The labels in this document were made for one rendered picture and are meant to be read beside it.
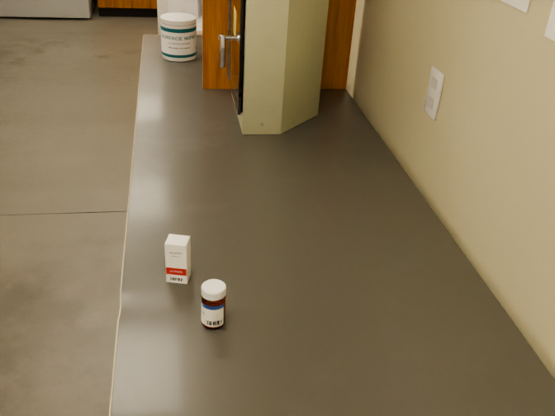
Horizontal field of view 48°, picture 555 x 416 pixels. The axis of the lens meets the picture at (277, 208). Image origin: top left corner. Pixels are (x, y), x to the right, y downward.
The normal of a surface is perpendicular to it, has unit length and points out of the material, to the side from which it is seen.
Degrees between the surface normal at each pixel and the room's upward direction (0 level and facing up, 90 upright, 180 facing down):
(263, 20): 90
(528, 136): 90
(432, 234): 0
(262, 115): 90
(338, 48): 90
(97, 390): 0
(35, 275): 0
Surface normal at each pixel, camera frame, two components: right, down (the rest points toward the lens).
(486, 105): -0.99, 0.04
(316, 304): 0.05, -0.87
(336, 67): 0.16, 0.51
